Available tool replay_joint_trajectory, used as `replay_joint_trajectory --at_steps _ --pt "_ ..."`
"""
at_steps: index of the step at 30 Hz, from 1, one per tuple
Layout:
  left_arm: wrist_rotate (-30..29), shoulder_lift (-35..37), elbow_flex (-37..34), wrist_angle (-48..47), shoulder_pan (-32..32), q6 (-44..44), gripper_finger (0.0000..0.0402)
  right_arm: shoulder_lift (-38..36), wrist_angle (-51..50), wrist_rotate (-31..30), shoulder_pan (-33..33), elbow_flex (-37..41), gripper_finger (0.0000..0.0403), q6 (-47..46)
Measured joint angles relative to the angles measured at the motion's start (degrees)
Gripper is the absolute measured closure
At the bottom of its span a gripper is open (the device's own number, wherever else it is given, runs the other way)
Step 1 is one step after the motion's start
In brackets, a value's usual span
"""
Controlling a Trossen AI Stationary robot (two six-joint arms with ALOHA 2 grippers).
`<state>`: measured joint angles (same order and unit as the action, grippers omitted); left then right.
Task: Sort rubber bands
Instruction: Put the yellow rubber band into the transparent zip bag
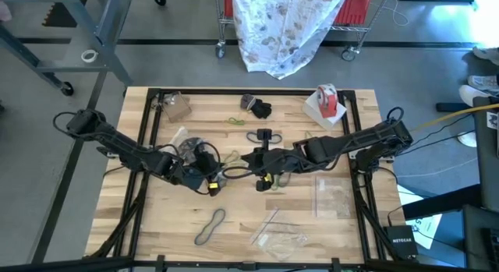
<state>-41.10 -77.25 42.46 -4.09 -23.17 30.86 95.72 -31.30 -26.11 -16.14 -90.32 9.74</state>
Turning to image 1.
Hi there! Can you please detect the white floral cloth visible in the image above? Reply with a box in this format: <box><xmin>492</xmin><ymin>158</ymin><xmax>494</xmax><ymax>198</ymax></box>
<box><xmin>231</xmin><ymin>0</ymin><xmax>350</xmax><ymax>80</ymax></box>

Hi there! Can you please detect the yellow cable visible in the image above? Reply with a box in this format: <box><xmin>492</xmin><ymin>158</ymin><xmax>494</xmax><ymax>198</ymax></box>
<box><xmin>409</xmin><ymin>103</ymin><xmax>499</xmax><ymax>132</ymax></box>

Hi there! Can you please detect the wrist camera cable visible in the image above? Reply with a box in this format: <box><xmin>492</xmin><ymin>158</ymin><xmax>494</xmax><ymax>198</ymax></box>
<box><xmin>194</xmin><ymin>141</ymin><xmax>222</xmax><ymax>175</ymax></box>
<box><xmin>221</xmin><ymin>164</ymin><xmax>259</xmax><ymax>181</ymax></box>

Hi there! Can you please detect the white cardboard box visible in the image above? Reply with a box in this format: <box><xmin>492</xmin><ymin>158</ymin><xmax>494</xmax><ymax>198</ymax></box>
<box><xmin>303</xmin><ymin>90</ymin><xmax>348</xmax><ymax>131</ymax></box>

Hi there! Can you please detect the bag of black bands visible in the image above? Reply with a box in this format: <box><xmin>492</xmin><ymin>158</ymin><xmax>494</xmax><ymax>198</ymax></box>
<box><xmin>182</xmin><ymin>138</ymin><xmax>204</xmax><ymax>163</ymax></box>

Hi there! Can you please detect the black serrated foam pad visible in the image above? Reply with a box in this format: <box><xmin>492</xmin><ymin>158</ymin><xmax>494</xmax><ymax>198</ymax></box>
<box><xmin>41</xmin><ymin>2</ymin><xmax>79</xmax><ymax>29</ymax></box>

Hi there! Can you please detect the wide black rubber band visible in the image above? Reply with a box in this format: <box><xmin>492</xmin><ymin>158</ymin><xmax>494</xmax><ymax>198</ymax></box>
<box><xmin>177</xmin><ymin>145</ymin><xmax>192</xmax><ymax>164</ymax></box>

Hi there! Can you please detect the black aluminium table frame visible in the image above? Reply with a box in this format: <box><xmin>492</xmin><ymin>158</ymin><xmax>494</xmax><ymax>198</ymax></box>
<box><xmin>83</xmin><ymin>87</ymin><xmax>421</xmax><ymax>272</ymax></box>

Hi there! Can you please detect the white floor cable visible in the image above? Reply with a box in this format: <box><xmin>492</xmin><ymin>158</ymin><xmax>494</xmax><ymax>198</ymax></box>
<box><xmin>370</xmin><ymin>0</ymin><xmax>410</xmax><ymax>27</ymax></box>

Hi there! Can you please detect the blue desk foot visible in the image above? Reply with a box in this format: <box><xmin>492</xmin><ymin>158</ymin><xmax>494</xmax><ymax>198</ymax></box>
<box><xmin>435</xmin><ymin>101</ymin><xmax>475</xmax><ymax>113</ymax></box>

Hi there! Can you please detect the red tape dispenser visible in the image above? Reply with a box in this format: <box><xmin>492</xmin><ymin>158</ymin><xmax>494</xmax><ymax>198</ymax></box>
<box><xmin>315</xmin><ymin>83</ymin><xmax>339</xmax><ymax>118</ymax></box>

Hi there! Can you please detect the black floor cable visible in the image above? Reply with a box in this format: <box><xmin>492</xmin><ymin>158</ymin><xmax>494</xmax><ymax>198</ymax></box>
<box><xmin>409</xmin><ymin>113</ymin><xmax>476</xmax><ymax>147</ymax></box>
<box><xmin>397</xmin><ymin>129</ymin><xmax>477</xmax><ymax>156</ymax></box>

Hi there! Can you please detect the small brown cardboard box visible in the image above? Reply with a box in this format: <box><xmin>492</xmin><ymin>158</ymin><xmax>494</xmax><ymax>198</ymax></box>
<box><xmin>161</xmin><ymin>90</ymin><xmax>193</xmax><ymax>124</ymax></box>

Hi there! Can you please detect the black Netgear network switch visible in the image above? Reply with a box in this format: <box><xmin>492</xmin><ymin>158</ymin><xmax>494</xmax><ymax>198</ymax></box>
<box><xmin>384</xmin><ymin>224</ymin><xmax>419</xmax><ymax>261</ymax></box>

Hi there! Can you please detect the wide blue rubber band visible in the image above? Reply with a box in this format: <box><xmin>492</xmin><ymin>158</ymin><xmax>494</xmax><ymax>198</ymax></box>
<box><xmin>193</xmin><ymin>207</ymin><xmax>228</xmax><ymax>247</ymax></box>

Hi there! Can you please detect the black and gray glove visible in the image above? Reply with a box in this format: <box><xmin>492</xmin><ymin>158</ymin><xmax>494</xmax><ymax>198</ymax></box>
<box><xmin>239</xmin><ymin>93</ymin><xmax>273</xmax><ymax>120</ymax></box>

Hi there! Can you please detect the black computer tower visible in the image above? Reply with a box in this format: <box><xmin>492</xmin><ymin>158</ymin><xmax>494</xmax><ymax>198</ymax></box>
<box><xmin>472</xmin><ymin>94</ymin><xmax>499</xmax><ymax>214</ymax></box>

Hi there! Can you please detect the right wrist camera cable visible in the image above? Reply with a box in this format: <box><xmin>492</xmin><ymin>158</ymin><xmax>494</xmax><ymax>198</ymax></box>
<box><xmin>221</xmin><ymin>164</ymin><xmax>259</xmax><ymax>181</ymax></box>

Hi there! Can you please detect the white tape roll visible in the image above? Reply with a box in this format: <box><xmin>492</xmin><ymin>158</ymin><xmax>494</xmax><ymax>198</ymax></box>
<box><xmin>80</xmin><ymin>48</ymin><xmax>99</xmax><ymax>64</ymax></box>

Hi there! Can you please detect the white printed paper sheet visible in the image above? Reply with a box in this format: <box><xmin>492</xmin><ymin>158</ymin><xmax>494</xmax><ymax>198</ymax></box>
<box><xmin>397</xmin><ymin>184</ymin><xmax>444</xmax><ymax>250</ymax></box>

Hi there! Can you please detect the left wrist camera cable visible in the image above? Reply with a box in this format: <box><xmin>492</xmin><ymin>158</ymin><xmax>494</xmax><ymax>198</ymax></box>
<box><xmin>194</xmin><ymin>141</ymin><xmax>222</xmax><ymax>175</ymax></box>

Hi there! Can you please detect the black desk leg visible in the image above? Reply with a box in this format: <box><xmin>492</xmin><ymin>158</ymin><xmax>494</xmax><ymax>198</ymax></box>
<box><xmin>401</xmin><ymin>182</ymin><xmax>483</xmax><ymax>222</ymax></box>

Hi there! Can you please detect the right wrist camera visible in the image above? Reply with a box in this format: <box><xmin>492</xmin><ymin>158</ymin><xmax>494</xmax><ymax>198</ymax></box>
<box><xmin>255</xmin><ymin>173</ymin><xmax>274</xmax><ymax>193</ymax></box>

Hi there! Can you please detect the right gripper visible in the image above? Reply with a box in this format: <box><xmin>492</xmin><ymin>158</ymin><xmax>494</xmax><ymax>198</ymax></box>
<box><xmin>241</xmin><ymin>128</ymin><xmax>289</xmax><ymax>176</ymax></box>

